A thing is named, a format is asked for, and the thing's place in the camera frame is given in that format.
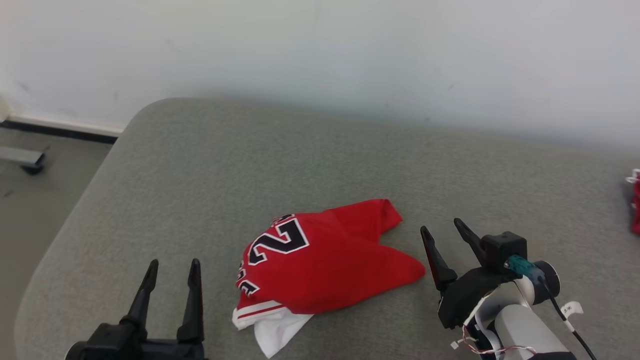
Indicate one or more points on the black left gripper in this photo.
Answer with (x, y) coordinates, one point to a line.
(120, 345)

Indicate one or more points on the red shorts with white stripe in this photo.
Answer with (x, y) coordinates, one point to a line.
(636, 210)

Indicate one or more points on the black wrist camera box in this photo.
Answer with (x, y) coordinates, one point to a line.
(505, 247)

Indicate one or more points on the red basketball jersey number 23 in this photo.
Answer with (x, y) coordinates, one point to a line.
(330, 265)

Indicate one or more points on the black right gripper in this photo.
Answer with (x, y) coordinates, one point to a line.
(467, 295)

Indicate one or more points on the black and white baseboard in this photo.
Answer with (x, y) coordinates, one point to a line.
(60, 127)

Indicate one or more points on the grey fabric sofa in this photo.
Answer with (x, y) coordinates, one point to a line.
(250, 170)

